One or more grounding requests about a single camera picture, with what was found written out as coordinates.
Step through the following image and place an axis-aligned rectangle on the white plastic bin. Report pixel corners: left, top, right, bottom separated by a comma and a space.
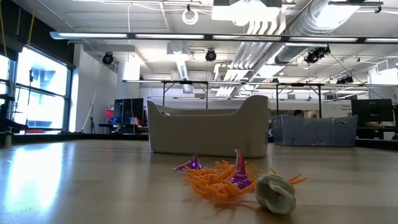
146, 94, 271, 159

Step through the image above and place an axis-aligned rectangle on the translucent grey plastic bin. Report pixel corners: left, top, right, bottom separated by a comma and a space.
271, 113, 359, 147

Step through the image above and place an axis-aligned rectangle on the black monitor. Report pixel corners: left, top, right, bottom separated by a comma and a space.
351, 98, 394, 123
113, 98, 144, 126

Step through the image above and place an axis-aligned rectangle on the cluttered background desk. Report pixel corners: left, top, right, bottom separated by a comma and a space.
98, 121, 149, 135

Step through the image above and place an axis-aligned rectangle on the white leaning pole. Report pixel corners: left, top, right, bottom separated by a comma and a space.
81, 90, 98, 131

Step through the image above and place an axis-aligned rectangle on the black ceiling spotlight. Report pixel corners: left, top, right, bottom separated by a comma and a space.
304, 45, 331, 65

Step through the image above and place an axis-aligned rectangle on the long ceiling light bar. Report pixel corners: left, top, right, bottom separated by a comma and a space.
49, 30, 398, 44

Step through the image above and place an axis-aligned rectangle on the large window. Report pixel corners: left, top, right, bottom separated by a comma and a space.
0, 45, 74, 133

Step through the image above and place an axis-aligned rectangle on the black light stand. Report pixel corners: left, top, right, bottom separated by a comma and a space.
24, 68, 35, 131

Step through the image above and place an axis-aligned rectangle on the black equipment rack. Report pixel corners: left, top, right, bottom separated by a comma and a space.
0, 93, 29, 147

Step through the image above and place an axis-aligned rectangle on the black metal frame stand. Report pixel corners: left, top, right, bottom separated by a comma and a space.
123, 79, 326, 119

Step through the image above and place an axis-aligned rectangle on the purple witch hat ring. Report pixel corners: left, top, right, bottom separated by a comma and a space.
174, 154, 202, 172
230, 149, 252, 190

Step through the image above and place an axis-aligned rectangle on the orange plastic spider ring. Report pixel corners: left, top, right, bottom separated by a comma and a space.
189, 182, 259, 202
182, 166, 231, 190
214, 160, 257, 177
287, 173, 308, 186

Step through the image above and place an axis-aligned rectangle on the white ring lamp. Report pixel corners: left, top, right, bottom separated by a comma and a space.
182, 7, 200, 26

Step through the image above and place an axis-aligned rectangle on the pale green skull ring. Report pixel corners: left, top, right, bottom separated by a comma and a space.
254, 173, 299, 216

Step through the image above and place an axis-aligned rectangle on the silver ventilation duct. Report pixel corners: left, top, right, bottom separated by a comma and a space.
275, 0, 361, 65

